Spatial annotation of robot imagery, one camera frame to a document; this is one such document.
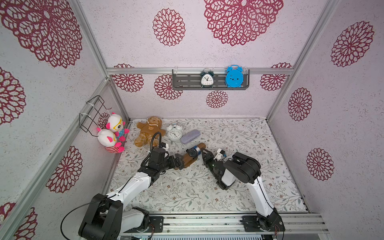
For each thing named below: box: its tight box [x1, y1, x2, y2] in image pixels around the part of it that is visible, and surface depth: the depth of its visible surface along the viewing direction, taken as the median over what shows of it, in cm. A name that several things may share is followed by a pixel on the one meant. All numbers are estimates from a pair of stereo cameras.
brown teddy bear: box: [134, 116, 166, 147], surface depth 107 cm
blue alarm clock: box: [225, 65, 244, 88], surface depth 92 cm
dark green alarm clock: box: [200, 71, 215, 89], surface depth 92 cm
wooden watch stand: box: [174, 143, 206, 170], surface depth 92 cm
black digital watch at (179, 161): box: [174, 153, 185, 171], surface depth 79 cm
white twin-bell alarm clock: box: [166, 123, 183, 141], surface depth 103 cm
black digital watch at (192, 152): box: [186, 147, 199, 159], surface depth 92 cm
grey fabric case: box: [181, 129, 201, 144], surface depth 108 cm
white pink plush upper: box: [106, 112, 130, 142], surface depth 96 cm
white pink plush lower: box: [96, 127, 125, 154], surface depth 87 cm
